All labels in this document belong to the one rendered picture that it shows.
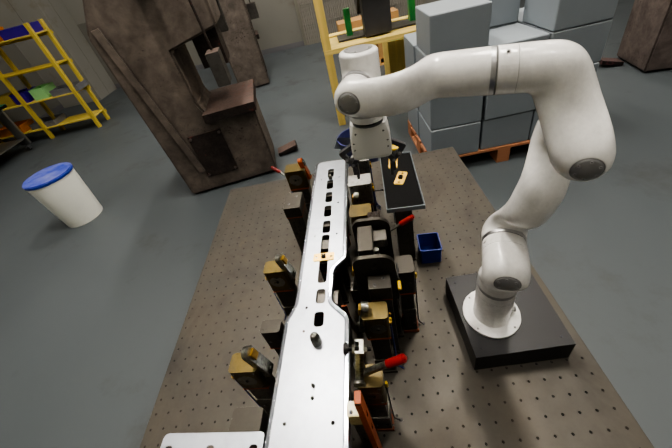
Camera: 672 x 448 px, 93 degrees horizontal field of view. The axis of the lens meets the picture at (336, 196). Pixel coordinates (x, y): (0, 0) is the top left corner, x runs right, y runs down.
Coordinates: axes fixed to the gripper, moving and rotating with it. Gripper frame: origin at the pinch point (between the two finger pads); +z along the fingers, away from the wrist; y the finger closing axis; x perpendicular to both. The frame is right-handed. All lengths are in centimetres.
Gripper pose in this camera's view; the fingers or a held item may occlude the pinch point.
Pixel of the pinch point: (375, 171)
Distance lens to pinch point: 87.2
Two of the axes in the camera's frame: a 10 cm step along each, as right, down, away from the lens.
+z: 1.9, 7.7, 6.1
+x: -0.4, 6.3, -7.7
